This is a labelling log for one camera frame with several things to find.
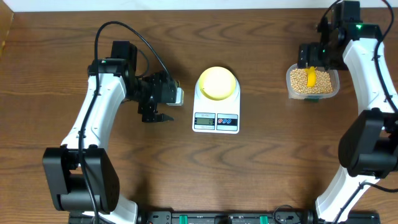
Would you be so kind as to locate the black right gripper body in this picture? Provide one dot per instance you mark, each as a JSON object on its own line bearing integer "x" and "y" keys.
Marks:
{"x": 318, "y": 56}

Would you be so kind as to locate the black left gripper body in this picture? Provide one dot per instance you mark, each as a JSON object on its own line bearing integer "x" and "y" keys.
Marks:
{"x": 143, "y": 93}

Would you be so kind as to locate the yellow plastic scoop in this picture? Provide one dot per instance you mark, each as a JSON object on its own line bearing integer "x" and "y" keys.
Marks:
{"x": 311, "y": 76}

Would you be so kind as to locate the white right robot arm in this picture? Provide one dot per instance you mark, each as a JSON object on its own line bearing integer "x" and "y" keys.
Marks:
{"x": 367, "y": 151}

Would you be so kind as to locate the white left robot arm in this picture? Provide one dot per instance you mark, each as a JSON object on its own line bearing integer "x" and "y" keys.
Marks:
{"x": 80, "y": 175}

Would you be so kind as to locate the white digital kitchen scale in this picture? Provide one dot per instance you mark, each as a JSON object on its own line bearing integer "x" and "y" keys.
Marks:
{"x": 222, "y": 117}

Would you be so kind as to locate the yellow bowl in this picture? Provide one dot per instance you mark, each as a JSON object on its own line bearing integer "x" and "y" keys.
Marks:
{"x": 217, "y": 83}

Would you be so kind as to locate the soybeans pile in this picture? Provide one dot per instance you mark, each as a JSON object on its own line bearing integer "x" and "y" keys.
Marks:
{"x": 298, "y": 78}

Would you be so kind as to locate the clear plastic container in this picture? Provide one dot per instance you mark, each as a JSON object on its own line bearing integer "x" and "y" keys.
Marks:
{"x": 301, "y": 96}

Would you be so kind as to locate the cardboard box edge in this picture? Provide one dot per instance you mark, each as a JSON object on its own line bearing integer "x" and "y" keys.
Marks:
{"x": 6, "y": 19}

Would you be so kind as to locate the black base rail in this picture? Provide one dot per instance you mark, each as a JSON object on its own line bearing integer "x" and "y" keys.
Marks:
{"x": 282, "y": 214}

